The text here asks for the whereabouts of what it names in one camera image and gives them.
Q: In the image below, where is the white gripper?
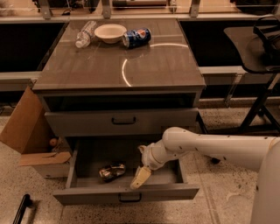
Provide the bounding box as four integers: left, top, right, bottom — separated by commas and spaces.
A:
130, 141, 170, 189

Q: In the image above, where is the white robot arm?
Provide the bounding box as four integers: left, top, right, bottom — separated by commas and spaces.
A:
130, 127, 280, 224

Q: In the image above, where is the open grey lower drawer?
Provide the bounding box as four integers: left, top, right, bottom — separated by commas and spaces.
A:
53, 135, 199, 205

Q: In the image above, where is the closed grey upper drawer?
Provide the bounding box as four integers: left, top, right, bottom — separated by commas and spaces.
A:
45, 108, 198, 137

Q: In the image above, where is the grey drawer cabinet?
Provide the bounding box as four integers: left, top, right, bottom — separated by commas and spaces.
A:
32, 18, 207, 187

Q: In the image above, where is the blue pepsi can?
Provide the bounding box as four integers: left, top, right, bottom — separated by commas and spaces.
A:
122, 28, 151, 49

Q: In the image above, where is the brown cardboard box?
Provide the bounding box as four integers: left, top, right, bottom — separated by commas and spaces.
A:
0, 87, 71, 179

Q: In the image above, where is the black metal floor bar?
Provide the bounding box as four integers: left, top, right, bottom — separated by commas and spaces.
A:
12, 194, 33, 224

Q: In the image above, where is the white paper bowl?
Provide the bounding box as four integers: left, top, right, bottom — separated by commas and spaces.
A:
94, 24, 127, 44

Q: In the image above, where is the clear plastic water bottle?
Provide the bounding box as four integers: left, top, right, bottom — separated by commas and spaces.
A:
75, 21, 97, 48

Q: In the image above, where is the black chair with tablet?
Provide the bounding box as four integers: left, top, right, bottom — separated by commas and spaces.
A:
224, 16, 280, 133

